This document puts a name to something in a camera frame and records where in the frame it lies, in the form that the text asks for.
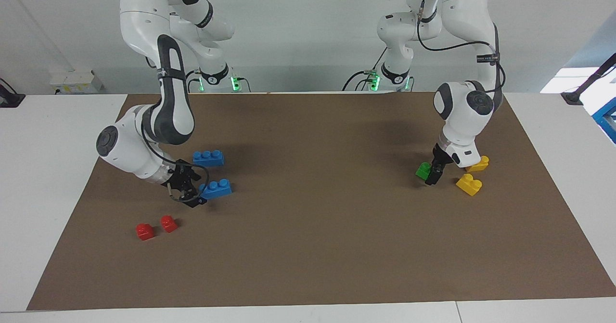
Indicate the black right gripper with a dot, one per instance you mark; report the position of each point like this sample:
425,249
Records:
180,176

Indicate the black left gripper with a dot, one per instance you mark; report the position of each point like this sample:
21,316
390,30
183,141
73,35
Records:
443,158

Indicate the green two-stud toy brick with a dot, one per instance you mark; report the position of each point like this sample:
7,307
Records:
422,171

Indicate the blue three-stud toy brick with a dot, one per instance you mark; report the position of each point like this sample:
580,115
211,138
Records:
217,189
208,159

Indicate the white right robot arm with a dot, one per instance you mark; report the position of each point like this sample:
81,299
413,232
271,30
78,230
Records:
168,106

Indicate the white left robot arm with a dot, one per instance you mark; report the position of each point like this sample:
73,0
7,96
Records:
462,111

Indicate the yellow two-stud toy brick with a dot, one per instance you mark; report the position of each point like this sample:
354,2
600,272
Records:
481,164
469,185

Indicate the red one-stud toy brick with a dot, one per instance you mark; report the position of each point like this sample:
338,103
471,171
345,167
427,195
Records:
169,224
145,232

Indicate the brown table mat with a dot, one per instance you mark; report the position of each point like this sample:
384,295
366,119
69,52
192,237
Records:
313,241

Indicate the black table clamp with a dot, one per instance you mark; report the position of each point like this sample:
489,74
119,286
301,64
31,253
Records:
9,99

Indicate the white wall socket box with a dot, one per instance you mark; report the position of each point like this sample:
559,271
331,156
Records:
74,81

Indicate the blue metal frame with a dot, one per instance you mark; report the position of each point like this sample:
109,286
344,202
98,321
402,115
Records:
607,118

